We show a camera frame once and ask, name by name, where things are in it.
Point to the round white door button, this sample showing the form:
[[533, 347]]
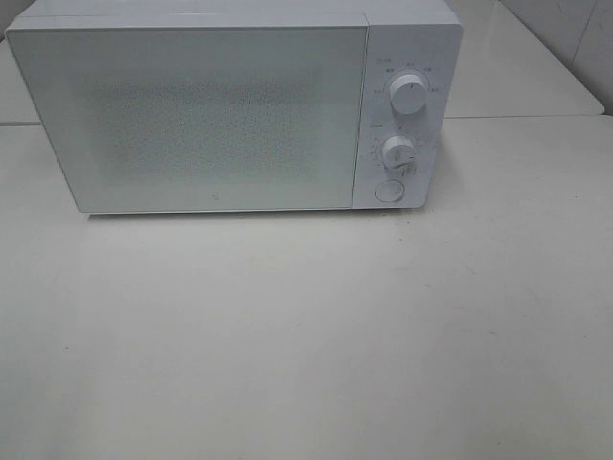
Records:
[[390, 191]]

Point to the white timer knob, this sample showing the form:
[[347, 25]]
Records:
[[397, 152]]

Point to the white microwave door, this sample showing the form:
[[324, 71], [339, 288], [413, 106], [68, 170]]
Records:
[[150, 121]]

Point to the upper white power knob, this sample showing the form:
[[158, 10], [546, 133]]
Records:
[[408, 92]]

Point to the white microwave oven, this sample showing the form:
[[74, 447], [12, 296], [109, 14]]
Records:
[[401, 36]]

